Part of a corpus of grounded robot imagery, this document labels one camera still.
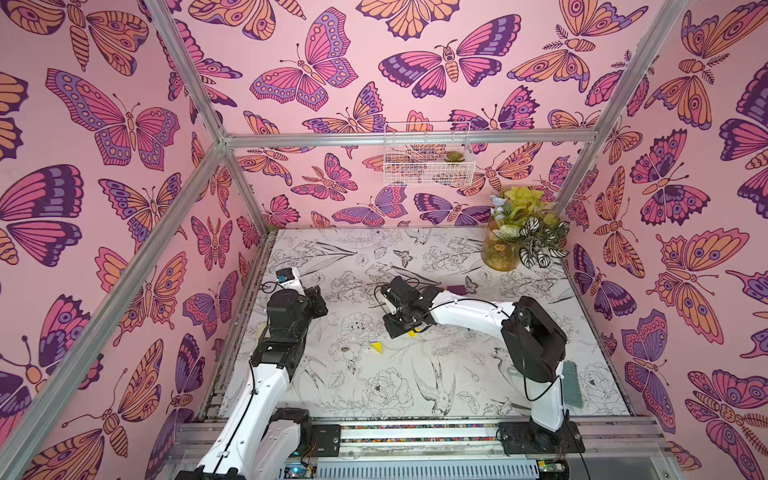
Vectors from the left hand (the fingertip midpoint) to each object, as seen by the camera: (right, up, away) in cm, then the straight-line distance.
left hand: (320, 284), depth 81 cm
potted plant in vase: (+58, +16, +6) cm, 60 cm away
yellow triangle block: (+16, -19, +7) cm, 25 cm away
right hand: (+19, -13, +9) cm, 25 cm away
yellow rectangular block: (+25, -13, -2) cm, 28 cm away
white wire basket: (+32, +40, +14) cm, 53 cm away
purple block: (+43, -4, +23) cm, 49 cm away
